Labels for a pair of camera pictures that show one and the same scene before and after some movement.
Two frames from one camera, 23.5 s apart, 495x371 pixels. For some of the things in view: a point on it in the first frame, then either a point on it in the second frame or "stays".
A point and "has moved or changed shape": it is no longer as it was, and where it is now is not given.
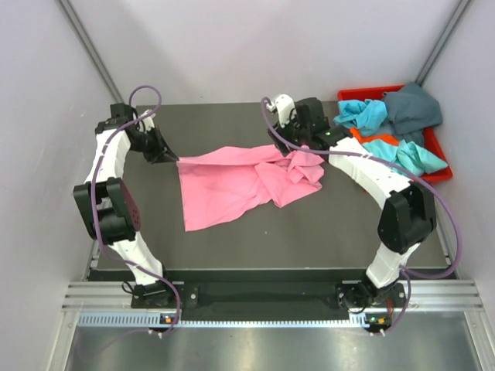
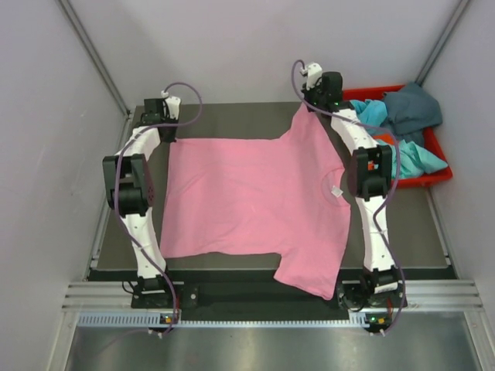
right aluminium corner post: [442, 41] stays
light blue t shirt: [367, 117] stays
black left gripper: [160, 145] -> [169, 138]
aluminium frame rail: [420, 297] stays
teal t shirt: [407, 155] stays
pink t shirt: [220, 187] has moved or changed shape
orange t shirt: [386, 138] stays
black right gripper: [283, 132] -> [306, 93]
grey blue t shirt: [411, 110] stays
